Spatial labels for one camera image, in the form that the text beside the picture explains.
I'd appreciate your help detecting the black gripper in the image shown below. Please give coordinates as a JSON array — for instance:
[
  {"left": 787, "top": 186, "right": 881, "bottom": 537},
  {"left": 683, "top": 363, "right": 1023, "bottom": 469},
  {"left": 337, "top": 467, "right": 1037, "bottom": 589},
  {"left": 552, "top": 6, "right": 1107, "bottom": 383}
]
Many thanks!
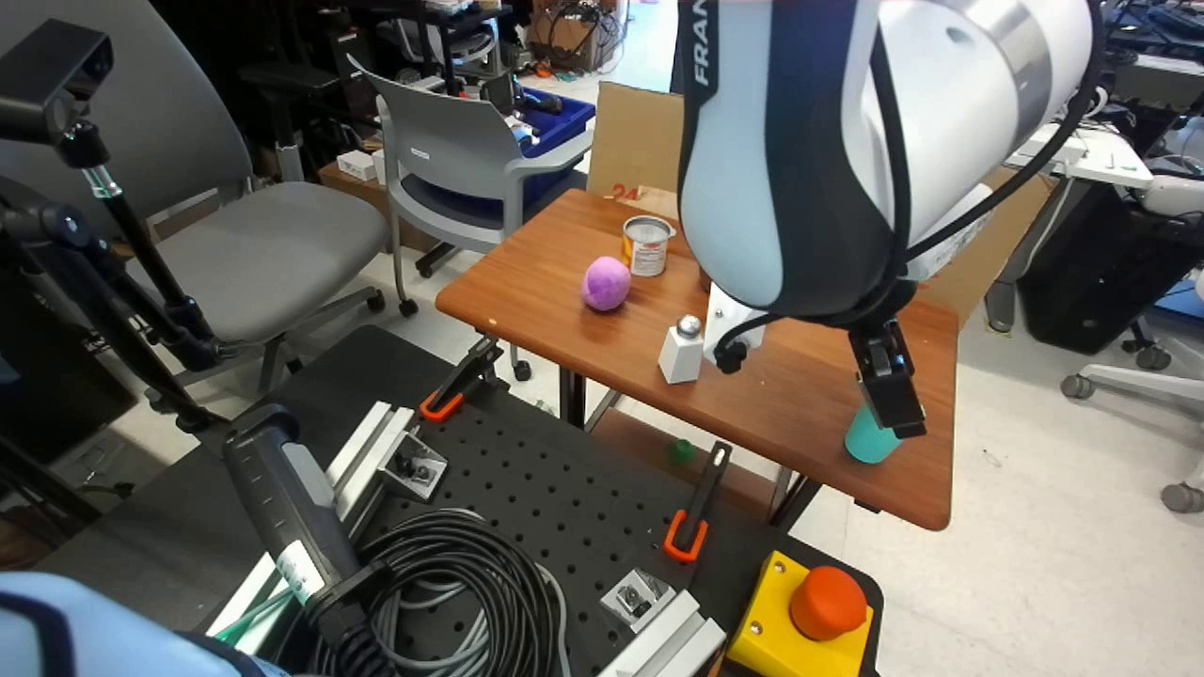
[{"left": 847, "top": 317, "right": 929, "bottom": 438}]

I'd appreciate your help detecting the teal plastic cup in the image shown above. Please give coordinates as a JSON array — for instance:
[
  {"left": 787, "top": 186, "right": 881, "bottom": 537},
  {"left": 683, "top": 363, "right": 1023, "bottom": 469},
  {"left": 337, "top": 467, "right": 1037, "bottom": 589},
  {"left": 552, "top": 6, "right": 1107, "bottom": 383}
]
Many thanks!
[{"left": 843, "top": 400, "right": 902, "bottom": 469}]

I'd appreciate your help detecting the robot base link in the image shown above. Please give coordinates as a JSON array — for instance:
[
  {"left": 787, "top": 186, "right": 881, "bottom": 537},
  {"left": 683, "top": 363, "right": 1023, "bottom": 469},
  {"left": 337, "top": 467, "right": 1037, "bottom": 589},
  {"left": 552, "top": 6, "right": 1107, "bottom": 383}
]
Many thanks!
[{"left": 0, "top": 566, "right": 278, "bottom": 677}]

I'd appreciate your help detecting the white salt shaker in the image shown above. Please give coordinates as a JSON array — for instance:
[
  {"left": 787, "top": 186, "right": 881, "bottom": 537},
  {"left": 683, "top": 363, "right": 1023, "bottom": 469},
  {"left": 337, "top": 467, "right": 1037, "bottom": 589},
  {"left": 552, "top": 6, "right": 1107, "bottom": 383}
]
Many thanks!
[{"left": 657, "top": 313, "right": 707, "bottom": 387}]

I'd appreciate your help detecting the yellow emergency stop box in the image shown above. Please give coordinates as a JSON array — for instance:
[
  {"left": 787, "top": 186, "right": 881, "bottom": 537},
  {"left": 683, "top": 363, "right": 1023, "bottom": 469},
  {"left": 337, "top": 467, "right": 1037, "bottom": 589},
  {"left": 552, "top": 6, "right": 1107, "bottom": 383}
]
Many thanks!
[{"left": 727, "top": 544, "right": 886, "bottom": 677}]

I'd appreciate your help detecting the black suitcase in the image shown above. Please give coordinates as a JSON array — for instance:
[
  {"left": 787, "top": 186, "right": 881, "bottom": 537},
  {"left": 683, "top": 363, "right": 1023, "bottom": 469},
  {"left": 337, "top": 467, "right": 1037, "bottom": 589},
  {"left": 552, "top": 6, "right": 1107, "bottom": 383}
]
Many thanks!
[{"left": 1018, "top": 183, "right": 1204, "bottom": 358}]

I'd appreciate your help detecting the tin can with fruit label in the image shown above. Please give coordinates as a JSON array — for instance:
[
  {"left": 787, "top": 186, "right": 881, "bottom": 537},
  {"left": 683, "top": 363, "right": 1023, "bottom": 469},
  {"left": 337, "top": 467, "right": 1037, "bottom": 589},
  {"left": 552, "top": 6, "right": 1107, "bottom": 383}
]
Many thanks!
[{"left": 619, "top": 209, "right": 683, "bottom": 280}]

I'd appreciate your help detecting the purple ball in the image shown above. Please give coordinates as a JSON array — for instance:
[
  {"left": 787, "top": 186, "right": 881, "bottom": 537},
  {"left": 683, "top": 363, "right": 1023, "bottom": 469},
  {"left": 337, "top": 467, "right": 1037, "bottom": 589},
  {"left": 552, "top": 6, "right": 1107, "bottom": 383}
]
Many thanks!
[{"left": 575, "top": 252, "right": 638, "bottom": 317}]

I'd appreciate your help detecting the blue plastic bin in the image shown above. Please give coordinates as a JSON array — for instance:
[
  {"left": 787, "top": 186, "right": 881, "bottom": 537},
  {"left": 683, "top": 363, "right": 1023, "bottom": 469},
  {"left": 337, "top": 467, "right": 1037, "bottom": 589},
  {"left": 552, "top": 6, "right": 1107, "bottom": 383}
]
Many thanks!
[{"left": 505, "top": 87, "right": 604, "bottom": 164}]

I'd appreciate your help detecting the light gray wheeled chair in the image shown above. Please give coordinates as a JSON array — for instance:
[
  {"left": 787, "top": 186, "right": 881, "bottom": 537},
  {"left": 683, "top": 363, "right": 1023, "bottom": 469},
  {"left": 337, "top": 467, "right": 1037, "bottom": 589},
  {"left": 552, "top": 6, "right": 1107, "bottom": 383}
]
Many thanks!
[{"left": 368, "top": 71, "right": 595, "bottom": 284}]

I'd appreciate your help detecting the gray power strip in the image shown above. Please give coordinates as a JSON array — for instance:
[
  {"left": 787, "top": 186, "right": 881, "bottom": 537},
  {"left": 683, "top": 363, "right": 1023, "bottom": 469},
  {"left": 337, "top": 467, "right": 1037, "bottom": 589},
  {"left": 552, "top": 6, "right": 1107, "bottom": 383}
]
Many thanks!
[{"left": 224, "top": 400, "right": 364, "bottom": 609}]

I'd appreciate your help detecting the dark gray office chair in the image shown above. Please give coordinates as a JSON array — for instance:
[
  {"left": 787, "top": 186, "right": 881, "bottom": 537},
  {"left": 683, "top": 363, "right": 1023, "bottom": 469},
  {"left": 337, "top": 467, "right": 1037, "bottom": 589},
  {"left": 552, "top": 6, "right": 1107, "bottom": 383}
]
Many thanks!
[{"left": 0, "top": 0, "right": 394, "bottom": 393}]

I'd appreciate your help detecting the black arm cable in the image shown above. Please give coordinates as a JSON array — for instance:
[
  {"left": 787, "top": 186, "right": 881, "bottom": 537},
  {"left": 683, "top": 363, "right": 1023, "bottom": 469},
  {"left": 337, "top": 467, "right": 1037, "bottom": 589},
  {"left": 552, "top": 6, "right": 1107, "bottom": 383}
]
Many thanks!
[{"left": 710, "top": 23, "right": 1109, "bottom": 379}]

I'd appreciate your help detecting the black clamp with orange handle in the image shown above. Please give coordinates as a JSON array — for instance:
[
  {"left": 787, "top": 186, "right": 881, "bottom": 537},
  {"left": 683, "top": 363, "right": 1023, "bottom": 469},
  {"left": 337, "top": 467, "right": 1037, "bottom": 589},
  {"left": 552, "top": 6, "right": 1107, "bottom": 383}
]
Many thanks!
[
  {"left": 419, "top": 334, "right": 509, "bottom": 427},
  {"left": 659, "top": 438, "right": 737, "bottom": 566}
]

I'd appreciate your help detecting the aluminium rail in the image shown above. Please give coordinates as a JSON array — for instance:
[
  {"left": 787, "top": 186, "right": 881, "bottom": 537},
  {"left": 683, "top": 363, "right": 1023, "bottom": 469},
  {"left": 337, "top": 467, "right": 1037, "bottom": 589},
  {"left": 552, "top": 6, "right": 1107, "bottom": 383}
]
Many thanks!
[
  {"left": 203, "top": 400, "right": 423, "bottom": 645},
  {"left": 600, "top": 584, "right": 734, "bottom": 677}
]

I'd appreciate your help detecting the coiled black cable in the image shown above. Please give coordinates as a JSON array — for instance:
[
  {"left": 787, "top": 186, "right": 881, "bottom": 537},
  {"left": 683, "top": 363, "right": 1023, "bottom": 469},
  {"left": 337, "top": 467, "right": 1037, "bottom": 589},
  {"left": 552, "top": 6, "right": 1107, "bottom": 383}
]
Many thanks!
[{"left": 297, "top": 502, "right": 575, "bottom": 677}]

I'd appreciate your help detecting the black camera on stand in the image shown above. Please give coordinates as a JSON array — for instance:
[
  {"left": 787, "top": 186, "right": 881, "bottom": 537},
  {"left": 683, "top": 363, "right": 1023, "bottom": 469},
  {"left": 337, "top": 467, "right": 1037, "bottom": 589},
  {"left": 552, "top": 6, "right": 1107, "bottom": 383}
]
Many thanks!
[{"left": 0, "top": 13, "right": 233, "bottom": 437}]

